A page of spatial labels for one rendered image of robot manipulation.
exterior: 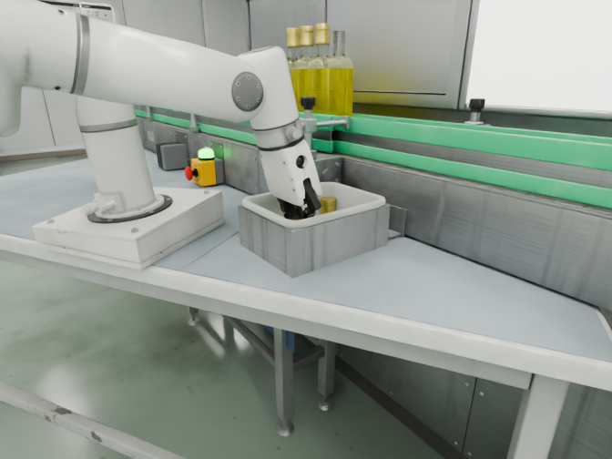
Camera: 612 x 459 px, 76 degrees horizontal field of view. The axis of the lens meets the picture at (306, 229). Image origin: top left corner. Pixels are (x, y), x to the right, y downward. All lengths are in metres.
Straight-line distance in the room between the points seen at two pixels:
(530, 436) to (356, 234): 0.38
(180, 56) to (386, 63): 0.65
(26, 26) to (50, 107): 6.18
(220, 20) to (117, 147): 6.74
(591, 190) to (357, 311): 0.35
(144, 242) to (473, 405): 0.88
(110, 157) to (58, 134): 5.93
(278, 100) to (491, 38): 0.46
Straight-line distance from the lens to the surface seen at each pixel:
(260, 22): 1.56
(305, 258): 0.63
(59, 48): 0.49
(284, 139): 0.60
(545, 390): 0.63
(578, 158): 0.65
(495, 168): 0.70
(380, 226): 0.73
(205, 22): 7.33
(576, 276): 0.66
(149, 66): 0.48
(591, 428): 1.04
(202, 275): 0.66
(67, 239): 0.81
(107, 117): 0.76
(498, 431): 1.16
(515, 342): 0.55
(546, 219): 0.66
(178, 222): 0.75
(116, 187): 0.78
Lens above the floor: 1.04
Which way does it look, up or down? 21 degrees down
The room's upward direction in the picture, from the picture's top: straight up
